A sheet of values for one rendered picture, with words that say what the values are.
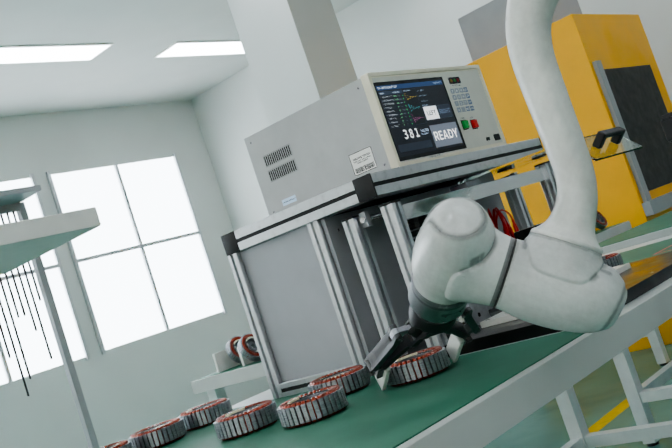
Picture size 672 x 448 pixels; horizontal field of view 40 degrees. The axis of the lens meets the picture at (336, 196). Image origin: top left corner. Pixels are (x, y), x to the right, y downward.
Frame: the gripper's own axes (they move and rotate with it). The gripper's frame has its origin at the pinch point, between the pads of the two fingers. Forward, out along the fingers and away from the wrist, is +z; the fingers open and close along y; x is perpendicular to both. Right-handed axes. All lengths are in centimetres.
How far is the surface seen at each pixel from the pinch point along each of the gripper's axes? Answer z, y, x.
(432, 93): 3, 35, 59
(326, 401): -5.7, -18.2, -2.5
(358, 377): 9.7, -7.1, 6.0
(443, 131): 7, 34, 51
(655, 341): 263, 221, 78
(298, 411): -4.8, -22.7, -2.1
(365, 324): 19.0, 2.1, 19.9
